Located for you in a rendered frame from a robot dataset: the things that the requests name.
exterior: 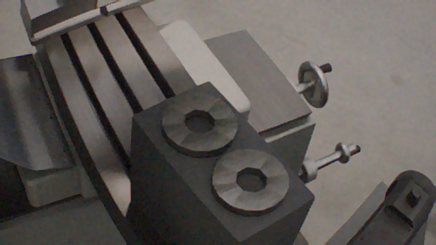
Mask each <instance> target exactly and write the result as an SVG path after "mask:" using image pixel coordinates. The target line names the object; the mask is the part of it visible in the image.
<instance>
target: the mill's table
mask: <svg viewBox="0 0 436 245"><path fill-rule="evenodd" d="M143 10H144V9H143V8H142V7H141V6H137V7H135V8H133V9H128V10H125V11H123V12H119V13H116V14H115V15H112V16H108V17H107V15H106V14H105V13H104V14H101V16H100V20H98V21H95V22H93V23H90V24H87V25H86V26H83V27H79V28H77V29H74V30H72V31H70V32H68V33H65V34H62V35H59V36H58V37H56V38H53V39H50V40H48V41H46V42H44V43H42V44H39V45H37V46H35V47H36V50H37V54H38V58H39V60H40V62H41V64H42V67H43V72H44V75H45V76H46V78H47V80H48V81H47V82H48V84H49V87H50V90H51V94H52V95H53V97H54V101H55V103H56V106H57V108H58V111H59V112H60V116H61V117H62V121H63V123H64V124H65V128H66V129H67V131H68V134H69V136H70V138H71V141H72V143H73V145H74V147H75V150H76V152H77V154H78V155H79V159H80V161H81V163H82V165H83V166H84V168H85V171H86V173H87V175H88V176H89V179H90V181H91V183H92V185H93V186H94V188H95V190H96V192H97V195H98V197H99V199H100V200H101V202H102V203H103V205H104V207H105V209H106V211H107V212H108V214H109V216H110V218H111V220H112V221H113V223H114V225H115V226H116V227H117V229H118V232H119V233H120V235H121V237H122V238H123V239H124V241H125V242H126V244H127V245H168V243H166V242H165V240H164V239H163V238H162V237H161V236H160V235H159V234H158V232H157V231H156V230H155V229H154V228H153V227H152V225H151V224H150V222H149V221H148V220H147V219H146V218H145V216H144V215H143V214H142V212H141V211H140V210H139V209H138V208H137V207H136V205H135V204H134V203H133V202H132V200H131V198H130V191H131V185H130V175H131V169H130V158H131V144H130V141H131V123H132V116H133V115H135V114H137V113H140V112H142V111H144V110H146V109H148V108H150V107H152V106H154V105H156V104H157V103H159V102H162V101H164V100H166V99H169V98H171V97H173V96H176V95H177V94H180V93H183V92H186V91H187V90H189V88H193V87H195V86H197V84H196V83H195V81H194V80H193V79H192V77H191V75H190V74H189V73H188V71H187V70H186V68H185V66H184V65H183V64H182V63H181V61H180V60H178V58H177V57H176V55H175V54H174V52H173V51H172V50H173V49H172V48H171V47H170V46H169V45H168V44H167V42H166V41H165V40H164V39H163V36H162V35H161V33H160V32H159V31H158V29H157V27H156V26H155V25H154V24H153V23H152V21H151V19H149V18H148V16H147V14H146V12H145V11H143Z"/></svg>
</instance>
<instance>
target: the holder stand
mask: <svg viewBox="0 0 436 245"><path fill-rule="evenodd" d="M130 144H131V158H130V169H131V175H130V185H131V191H130V198H131V200H132V202H133V203H134V204H135V205H136V207H137V208H138V209H139V210H140V211H141V212H142V214H143V215H144V216H145V218H146V219H147V220H148V221H149V222H150V224H151V225H152V227H153V228H154V229H155V230H156V231H157V232H158V234H159V235H160V236H161V237H162V238H163V239H164V240H165V242H166V243H168V245H292V244H293V242H294V241H295V239H296V238H297V236H298V234H299V231H300V229H301V227H302V224H303V223H304V220H305V218H306V217H307V215H308V213H309V211H310V208H311V206H312V205H313V202H314V199H315V196H314V194H312V193H311V191H310V189H309V188H307V187H306V185H305V184H304V183H303V182H302V181H301V180H300V178H299V177H298V176H297V175H296V174H295V173H294V172H293V170H292V169H291V168H290V167H289V166H288V165H287V164H286V163H285V162H284V161H283V160H282V158H281V157H280V156H279V154H278V153H277V152H276V151H275V150H274V149H273V148H272V147H271V146H270V145H269V144H268V143H267V142H266V141H265V140H264V139H263V138H262V137H261V136H260V135H259V133H258V132H257V131H256V130H255V128H254V127H253V126H252V125H251V124H250V123H249V122H247V121H246V120H245V119H244V118H243V116H242V115H241V114H240V112H239V111H238V110H237V109H236V108H235V107H234V106H233V105H232V104H231V102H230V101H229V100H227V99H226V98H225V97H224V96H223V95H222V94H221V92H220V91H219V90H218V88H217V87H216V86H215V85H214V84H213V83H212V82H211V81H208V82H204V83H201V84H199V85H197V86H195V87H193V88H189V90H187V91H186V92H183V93H180V94H177V95H176V96H173V97H171V98H169V99H166V100H164V101H162V102H159V103H157V104H156V105H154V106H152V107H150V108H148V109H146V110H144V111H142V112H140V113H137V114H135V115H133V116H132V123H131V141H130Z"/></svg>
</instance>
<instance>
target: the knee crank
mask: <svg viewBox="0 0 436 245"><path fill-rule="evenodd" d="M360 152H361V148H360V146H359V145H354V144H351V145H346V144H345V143H344V142H338V143H337V145H336V148H335V152H333V153H330V154H329V155H327V156H325V157H322V158H319V159H318V160H316V161H315V162H314V161H313V159H311V157H305V158H304V161H303V163H302V165H301V170H300V173H299V175H298V177H299V178H300V180H301V181H302V182H303V183H304V184H307V183H309V182H312V181H314V180H316V179H317V177H318V170H320V169H321V168H325V167H327V166H329V165H331V164H332V163H333V162H336V161H338V162H340V163H341V164H347V163H348V162H349V161H350V157H352V156H354V155H356V154H358V153H360Z"/></svg>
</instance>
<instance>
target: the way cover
mask: <svg viewBox="0 0 436 245"><path fill-rule="evenodd" d="M28 56H29V57H28ZM32 57H33V54H25V55H18V56H16V57H9V58H7V59H0V101H1V104H0V127H1V128H0V159H3V160H4V161H6V162H10V163H13V164H15V165H17V166H20V167H22V168H26V169H29V170H31V171H36V172H39V171H46V170H50V169H51V170H53V169H57V168H67V167H69V168H70V167H75V166H77V164H76V163H75V162H74V159H73V156H72V154H71V152H70V150H69V148H68V146H67V144H66V140H65V138H64V137H63V133H62V132H61V130H60V126H59V124H58V121H57V120H56V118H55V114H54V111H53V110H52V106H51V104H50V102H49V97H48V96H47V93H46V91H45V89H44V86H43V82H41V81H42V79H41V76H40V75H39V72H38V68H37V64H36V63H35V62H36V61H35V60H34V59H33V58H34V57H33V58H32ZM28 59H29V60H28ZM23 60H25V61H24V62H23ZM18 62H19V63H18ZM16 66H17V67H16ZM33 66H34V67H33ZM5 68H6V69H5ZM10 68H11V69H10ZM33 68H34V69H35V70H34V69H33ZM16 72H17V73H16ZM4 73H5V74H4ZM12 73H13V74H12ZM19 74H20V75H19ZM12 78H13V79H12ZM27 82H28V83H27ZM26 85H27V86H26ZM23 86H25V87H23ZM41 89H42V90H41ZM16 90H17V91H16ZM6 91H7V93H6ZM3 95H4V96H3ZM10 95H11V96H10ZM23 95H24V96H25V97H24V96H23ZM7 97H8V98H7ZM8 100H9V101H10V102H8ZM41 101H42V102H41ZM36 102H37V103H36ZM40 104H41V105H40ZM32 106H33V107H35V108H33V107H32ZM35 110H36V111H35ZM41 110H42V111H41ZM44 111H45V112H44ZM24 112H26V113H24ZM34 112H35V113H34ZM48 116H49V118H48ZM4 117H5V118H4ZM22 117H23V118H22ZM12 119H13V120H12ZM36 119H37V120H36ZM50 119H51V120H50ZM27 120H28V121H29V123H28V121H27ZM48 121H49V122H50V123H51V124H50V123H48ZM11 123H13V124H11ZM39 123H40V124H39ZM16 124H17V125H16ZM11 125H13V127H12V126H11ZM9 128H10V130H9ZM15 130H16V131H15ZM24 130H25V131H24ZM38 130H40V131H38ZM22 131H24V133H23V132H22ZM37 134H38V135H37ZM25 135H26V136H25ZM52 136H53V137H52ZM33 137H36V138H33ZM16 138H17V139H16ZM22 138H23V139H24V140H23V139H22ZM10 140H11V141H10ZM29 142H30V144H29ZM40 142H41V143H42V144H41V143H40ZM6 144H7V145H6ZM9 147H10V148H9ZM16 148H18V149H19V150H18V149H16ZM23 148H24V149H23ZM5 152H6V153H7V154H9V155H7V154H6V153H5ZM58 152H59V153H58ZM13 154H14V155H13ZM45 155H46V156H48V157H45ZM28 157H29V158H28ZM43 158H44V159H43ZM63 158H64V159H66V160H65V161H64V159H63ZM29 159H30V160H29Z"/></svg>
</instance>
